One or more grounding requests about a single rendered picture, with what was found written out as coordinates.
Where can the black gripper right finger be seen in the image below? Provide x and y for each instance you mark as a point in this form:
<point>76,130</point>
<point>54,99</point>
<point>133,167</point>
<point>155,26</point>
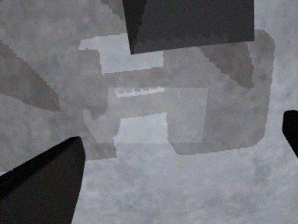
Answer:
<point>290,129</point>

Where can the black two-prong charger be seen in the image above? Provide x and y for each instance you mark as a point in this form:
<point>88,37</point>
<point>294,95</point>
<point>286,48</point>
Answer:
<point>160,25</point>

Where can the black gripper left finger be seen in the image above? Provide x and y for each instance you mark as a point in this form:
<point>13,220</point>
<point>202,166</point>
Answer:
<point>44,190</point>

